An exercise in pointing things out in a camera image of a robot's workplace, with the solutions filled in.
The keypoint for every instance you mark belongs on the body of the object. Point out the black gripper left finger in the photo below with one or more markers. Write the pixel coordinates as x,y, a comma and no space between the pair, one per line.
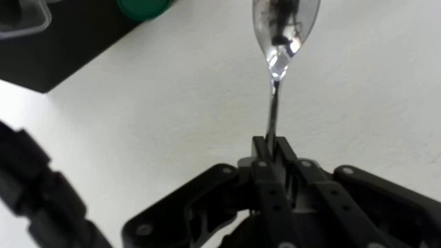
195,213

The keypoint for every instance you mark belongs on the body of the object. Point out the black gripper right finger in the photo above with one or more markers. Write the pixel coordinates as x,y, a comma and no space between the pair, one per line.
353,208

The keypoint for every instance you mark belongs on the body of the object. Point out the silver metal spoon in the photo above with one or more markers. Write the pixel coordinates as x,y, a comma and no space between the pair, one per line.
282,28

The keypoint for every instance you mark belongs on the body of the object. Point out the dark glass cup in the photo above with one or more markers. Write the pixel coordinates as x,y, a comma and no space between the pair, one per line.
21,18

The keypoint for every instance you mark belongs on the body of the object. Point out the green lid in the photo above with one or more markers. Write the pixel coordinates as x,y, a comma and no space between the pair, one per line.
144,10

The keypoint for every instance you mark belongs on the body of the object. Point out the black side table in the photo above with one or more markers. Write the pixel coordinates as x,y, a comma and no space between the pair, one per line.
80,31

